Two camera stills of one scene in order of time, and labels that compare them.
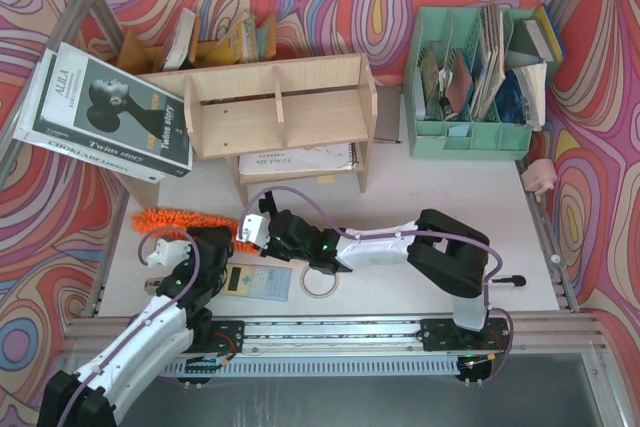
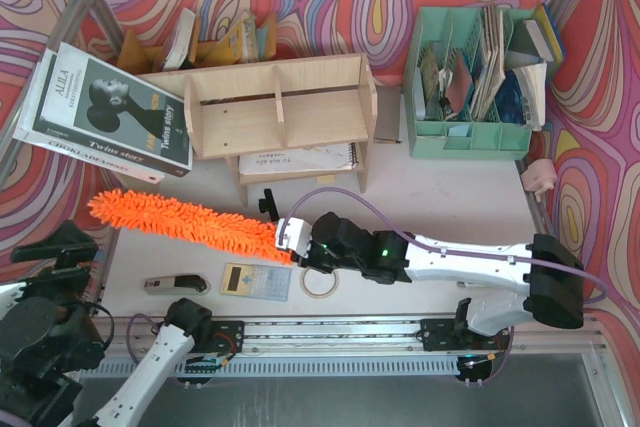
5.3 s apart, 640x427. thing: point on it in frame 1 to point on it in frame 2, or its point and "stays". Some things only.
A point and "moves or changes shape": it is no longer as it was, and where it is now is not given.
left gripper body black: (211, 242) to (55, 265)
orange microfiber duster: (175, 225) moves or changes shape
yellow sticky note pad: (327, 179) stays
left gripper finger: (212, 236) to (68, 246)
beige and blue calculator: (265, 282) stays
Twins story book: (92, 103) stays
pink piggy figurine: (539, 177) stays
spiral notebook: (339, 157) stays
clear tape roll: (312, 295) stays
